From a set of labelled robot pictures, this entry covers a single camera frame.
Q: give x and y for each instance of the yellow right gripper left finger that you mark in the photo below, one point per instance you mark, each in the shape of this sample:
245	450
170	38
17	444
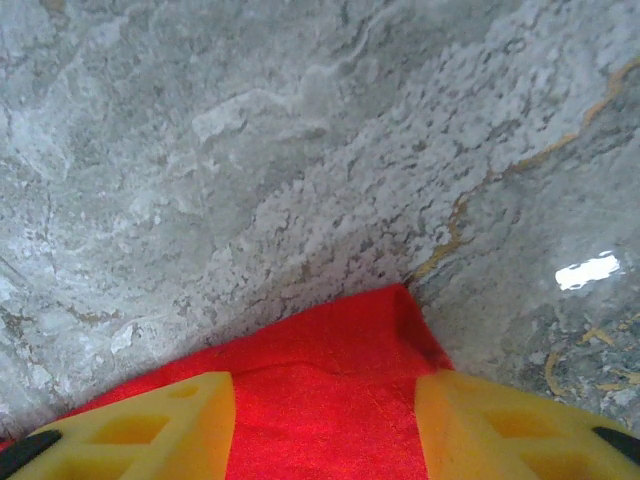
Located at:
150	440

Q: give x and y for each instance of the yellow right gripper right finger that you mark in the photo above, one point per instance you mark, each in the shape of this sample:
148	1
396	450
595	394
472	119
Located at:
510	440

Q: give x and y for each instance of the red t-shirt with bear print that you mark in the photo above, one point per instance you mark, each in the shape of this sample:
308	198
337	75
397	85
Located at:
325	400

